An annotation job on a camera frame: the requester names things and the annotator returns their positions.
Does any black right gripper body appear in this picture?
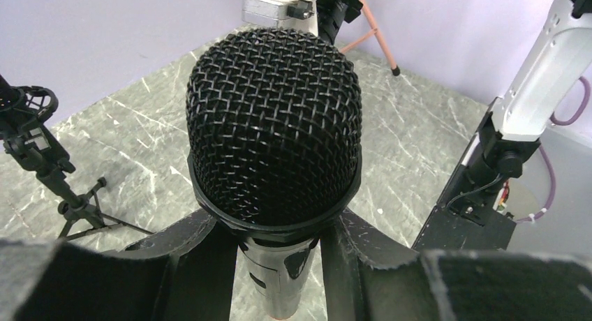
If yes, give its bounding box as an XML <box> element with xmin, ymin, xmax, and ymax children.
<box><xmin>316</xmin><ymin>0</ymin><xmax>363</xmax><ymax>44</ymax></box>

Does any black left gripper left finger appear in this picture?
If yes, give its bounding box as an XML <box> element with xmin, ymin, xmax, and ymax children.
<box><xmin>1</xmin><ymin>211</ymin><xmax>237</xmax><ymax>320</ymax></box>

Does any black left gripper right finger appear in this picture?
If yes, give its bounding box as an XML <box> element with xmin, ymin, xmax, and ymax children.
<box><xmin>320</xmin><ymin>211</ymin><xmax>591</xmax><ymax>320</ymax></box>

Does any black microphone orange end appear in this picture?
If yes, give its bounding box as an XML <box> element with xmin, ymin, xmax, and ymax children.
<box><xmin>186</xmin><ymin>28</ymin><xmax>362</xmax><ymax>320</ymax></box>

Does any black tripod shock mount stand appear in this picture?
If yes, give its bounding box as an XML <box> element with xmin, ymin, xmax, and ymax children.
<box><xmin>1</xmin><ymin>77</ymin><xmax>151</xmax><ymax>241</ymax></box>

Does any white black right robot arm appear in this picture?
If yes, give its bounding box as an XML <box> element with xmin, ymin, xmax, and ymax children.
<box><xmin>350</xmin><ymin>0</ymin><xmax>591</xmax><ymax>250</ymax></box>

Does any pink music stand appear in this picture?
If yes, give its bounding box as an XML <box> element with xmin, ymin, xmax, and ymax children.
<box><xmin>339</xmin><ymin>0</ymin><xmax>401</xmax><ymax>77</ymax></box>

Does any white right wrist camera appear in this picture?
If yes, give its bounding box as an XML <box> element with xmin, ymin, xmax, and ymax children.
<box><xmin>242</xmin><ymin>0</ymin><xmax>318</xmax><ymax>36</ymax></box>

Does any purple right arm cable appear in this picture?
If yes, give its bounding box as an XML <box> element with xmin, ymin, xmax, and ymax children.
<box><xmin>515</xmin><ymin>76</ymin><xmax>592</xmax><ymax>225</ymax></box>

